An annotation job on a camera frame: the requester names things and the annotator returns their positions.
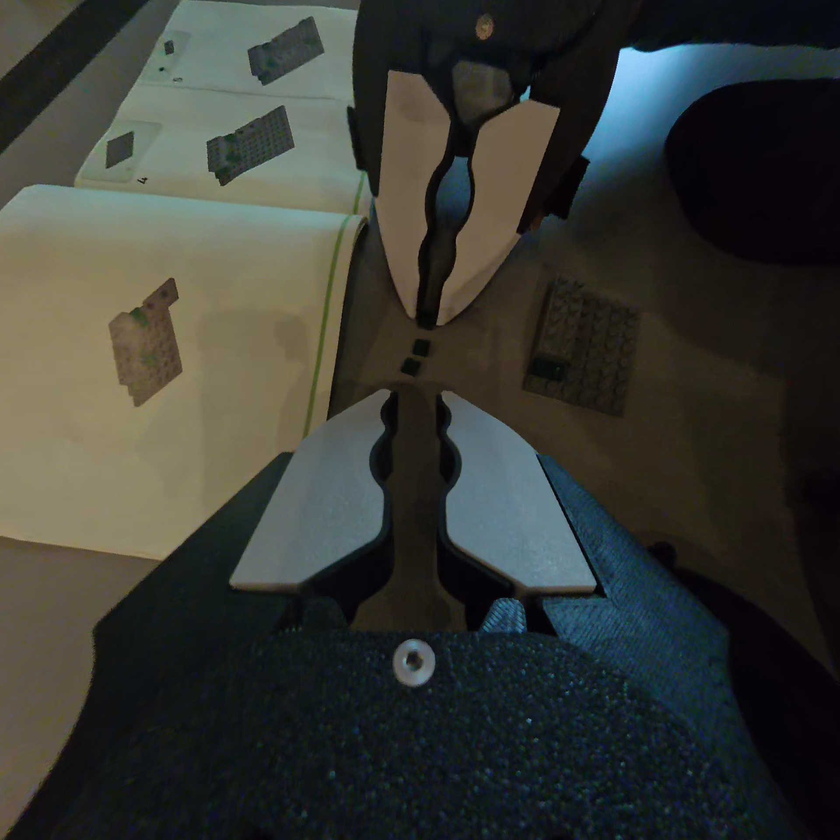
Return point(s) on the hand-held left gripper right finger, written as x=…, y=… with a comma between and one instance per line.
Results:
x=518, y=512

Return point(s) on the dark green flat brick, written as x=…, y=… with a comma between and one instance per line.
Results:
x=548, y=369

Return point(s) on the grey brick baseplate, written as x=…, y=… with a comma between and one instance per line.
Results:
x=590, y=328

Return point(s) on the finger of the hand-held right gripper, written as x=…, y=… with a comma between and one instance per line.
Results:
x=400, y=197
x=512, y=184

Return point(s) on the brick building instruction booklet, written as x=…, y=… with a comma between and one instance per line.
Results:
x=197, y=262

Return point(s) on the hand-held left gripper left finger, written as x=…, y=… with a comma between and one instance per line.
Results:
x=315, y=499

